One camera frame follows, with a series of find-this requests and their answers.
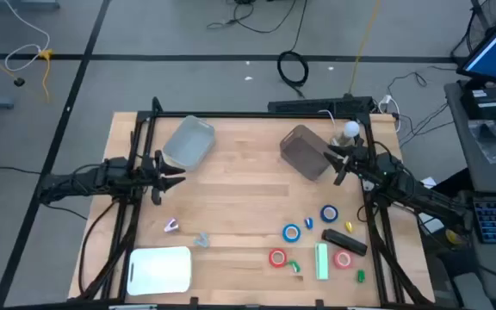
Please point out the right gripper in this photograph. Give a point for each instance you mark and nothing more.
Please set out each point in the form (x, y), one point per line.
(355, 161)

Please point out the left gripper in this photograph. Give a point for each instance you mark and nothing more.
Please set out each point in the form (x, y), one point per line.
(156, 172)

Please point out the dark blue tape roll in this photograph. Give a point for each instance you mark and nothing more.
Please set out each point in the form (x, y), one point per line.
(322, 214)

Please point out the yellow staple remover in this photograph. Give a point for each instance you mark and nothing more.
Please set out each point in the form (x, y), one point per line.
(349, 227)

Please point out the blue staple remover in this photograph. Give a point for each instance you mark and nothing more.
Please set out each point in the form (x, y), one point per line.
(308, 223)

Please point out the black stapler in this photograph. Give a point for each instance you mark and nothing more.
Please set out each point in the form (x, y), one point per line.
(343, 242)

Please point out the light blue tape roll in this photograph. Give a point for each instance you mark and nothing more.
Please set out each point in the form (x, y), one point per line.
(283, 233)

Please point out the pink tape roll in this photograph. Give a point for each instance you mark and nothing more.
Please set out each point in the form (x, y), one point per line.
(336, 259)

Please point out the mint green stapler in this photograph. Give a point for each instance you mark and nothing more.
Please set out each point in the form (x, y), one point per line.
(321, 262)

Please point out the green staple remover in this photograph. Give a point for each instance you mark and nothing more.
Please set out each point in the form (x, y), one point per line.
(295, 267)
(361, 276)

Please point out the red tape roll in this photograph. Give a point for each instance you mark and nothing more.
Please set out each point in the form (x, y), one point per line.
(270, 258)

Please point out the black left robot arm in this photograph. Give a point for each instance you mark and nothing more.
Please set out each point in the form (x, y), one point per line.
(80, 181)

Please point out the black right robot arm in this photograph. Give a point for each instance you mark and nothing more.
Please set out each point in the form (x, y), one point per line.
(424, 198)

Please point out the purple staple remover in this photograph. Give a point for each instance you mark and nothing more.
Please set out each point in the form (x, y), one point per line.
(171, 226)

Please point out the grey-blue staple remover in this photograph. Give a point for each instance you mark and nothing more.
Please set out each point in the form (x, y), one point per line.
(202, 242)

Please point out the white bulb table lamp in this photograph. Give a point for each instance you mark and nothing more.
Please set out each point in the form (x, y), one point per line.
(351, 127)

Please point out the dark translucent plastic bin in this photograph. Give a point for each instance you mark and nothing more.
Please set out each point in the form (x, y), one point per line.
(304, 150)

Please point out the pale translucent plastic bin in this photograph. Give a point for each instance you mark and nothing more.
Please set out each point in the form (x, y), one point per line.
(190, 142)

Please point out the black perforated case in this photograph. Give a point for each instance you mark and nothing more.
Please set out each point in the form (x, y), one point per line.
(353, 105)
(299, 107)

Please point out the white plastic bin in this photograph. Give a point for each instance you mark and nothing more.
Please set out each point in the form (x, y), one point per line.
(159, 271)

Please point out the white paper sheet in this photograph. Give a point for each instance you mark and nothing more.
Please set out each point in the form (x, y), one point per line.
(431, 225)

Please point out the grey desk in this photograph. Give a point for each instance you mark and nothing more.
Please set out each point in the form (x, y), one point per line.
(459, 142)

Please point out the yellow round object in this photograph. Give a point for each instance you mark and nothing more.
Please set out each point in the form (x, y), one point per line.
(454, 237)

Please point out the clear plastic bag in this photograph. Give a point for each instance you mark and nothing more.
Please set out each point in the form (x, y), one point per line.
(489, 142)

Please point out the black mini computer box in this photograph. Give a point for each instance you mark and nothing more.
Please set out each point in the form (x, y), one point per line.
(485, 103)

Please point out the grey chair seat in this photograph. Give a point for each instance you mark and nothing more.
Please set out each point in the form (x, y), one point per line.
(474, 293)

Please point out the black floor fan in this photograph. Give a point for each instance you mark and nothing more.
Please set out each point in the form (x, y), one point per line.
(482, 26)

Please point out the black aluminium rig frame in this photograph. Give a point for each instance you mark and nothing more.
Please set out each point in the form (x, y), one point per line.
(252, 115)

